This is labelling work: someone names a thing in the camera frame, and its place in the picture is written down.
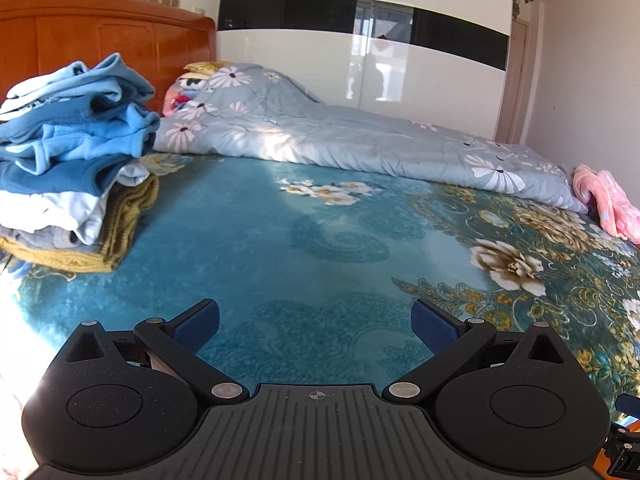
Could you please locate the teal floral bed sheet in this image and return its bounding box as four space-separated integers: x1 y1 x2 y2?
0 152 640 413

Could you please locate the pink cloth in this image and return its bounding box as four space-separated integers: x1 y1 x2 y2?
572 163 640 247

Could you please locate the yellow pillow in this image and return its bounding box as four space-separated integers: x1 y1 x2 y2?
182 61 234 79

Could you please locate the colourful printed pillow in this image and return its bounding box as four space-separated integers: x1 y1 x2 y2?
162 72 212 119

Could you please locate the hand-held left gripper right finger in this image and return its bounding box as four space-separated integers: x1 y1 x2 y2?
382 298 581 404

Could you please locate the light blue floral quilt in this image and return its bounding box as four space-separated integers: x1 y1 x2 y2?
151 62 590 214

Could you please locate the dark blue garment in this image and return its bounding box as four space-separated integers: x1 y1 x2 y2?
0 156 132 197

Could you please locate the wooden headboard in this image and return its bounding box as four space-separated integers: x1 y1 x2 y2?
0 0 217 117

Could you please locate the grey garment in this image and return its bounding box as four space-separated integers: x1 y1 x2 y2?
0 225 103 254

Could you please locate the light blue sweatshirt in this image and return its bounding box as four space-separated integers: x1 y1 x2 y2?
0 52 157 122

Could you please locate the white wardrobe with black stripe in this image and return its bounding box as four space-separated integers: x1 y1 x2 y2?
215 0 517 144

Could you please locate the medium blue sweatshirt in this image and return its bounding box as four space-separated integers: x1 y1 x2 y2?
0 102 161 162

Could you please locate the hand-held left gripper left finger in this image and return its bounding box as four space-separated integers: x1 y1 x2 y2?
59 298 251 404

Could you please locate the wooden door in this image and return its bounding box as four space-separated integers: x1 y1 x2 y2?
494 16 532 147

